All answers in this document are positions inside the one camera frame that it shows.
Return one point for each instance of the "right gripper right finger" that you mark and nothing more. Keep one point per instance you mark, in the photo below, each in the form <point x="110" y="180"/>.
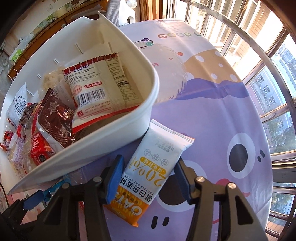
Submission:
<point x="237" y="220"/>

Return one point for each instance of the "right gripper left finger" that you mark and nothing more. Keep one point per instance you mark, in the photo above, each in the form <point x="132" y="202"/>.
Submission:
<point x="60" y="219"/>

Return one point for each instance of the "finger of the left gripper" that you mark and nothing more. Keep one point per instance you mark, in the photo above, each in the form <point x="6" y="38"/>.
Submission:
<point x="37" y="199"/>

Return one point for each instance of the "red label clear snack bag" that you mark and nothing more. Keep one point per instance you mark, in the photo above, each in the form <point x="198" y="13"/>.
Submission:
<point x="36" y="149"/>

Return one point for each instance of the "dark red snowflake packet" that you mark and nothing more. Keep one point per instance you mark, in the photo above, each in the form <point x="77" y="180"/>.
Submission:
<point x="56" y="119"/>

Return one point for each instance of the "orange white oats bar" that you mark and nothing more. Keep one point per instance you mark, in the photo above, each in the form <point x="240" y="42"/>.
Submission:
<point x="147" y="171"/>

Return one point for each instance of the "silver white snack bag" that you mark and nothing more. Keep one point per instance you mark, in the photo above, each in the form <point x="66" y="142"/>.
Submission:
<point x="18" y="105"/>

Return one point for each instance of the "clear bag popcorn chunks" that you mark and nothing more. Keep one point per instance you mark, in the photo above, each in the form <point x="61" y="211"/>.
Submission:
<point x="55" y="80"/>

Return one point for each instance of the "beige red barcode packet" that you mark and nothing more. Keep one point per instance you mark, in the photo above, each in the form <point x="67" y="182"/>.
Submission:
<point x="100" y="90"/>

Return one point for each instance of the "clear bag dark nut snack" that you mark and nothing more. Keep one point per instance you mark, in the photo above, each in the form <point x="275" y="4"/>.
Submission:
<point x="18" y="155"/>

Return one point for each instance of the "blue white snack packet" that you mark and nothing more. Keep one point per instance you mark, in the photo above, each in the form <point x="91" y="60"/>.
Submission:
<point x="73" y="178"/>

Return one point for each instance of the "green tissue box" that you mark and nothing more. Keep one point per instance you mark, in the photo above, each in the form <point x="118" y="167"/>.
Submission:
<point x="16" y="53"/>

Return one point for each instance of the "wooden desk with drawers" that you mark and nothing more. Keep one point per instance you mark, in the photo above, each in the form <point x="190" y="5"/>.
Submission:
<point x="39" y="23"/>

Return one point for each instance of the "metal window guard bars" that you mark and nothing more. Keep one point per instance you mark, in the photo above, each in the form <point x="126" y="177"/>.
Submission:
<point x="254" y="69"/>

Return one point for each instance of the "grey mesh office chair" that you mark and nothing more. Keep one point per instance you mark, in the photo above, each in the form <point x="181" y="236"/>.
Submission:
<point x="121" y="12"/>

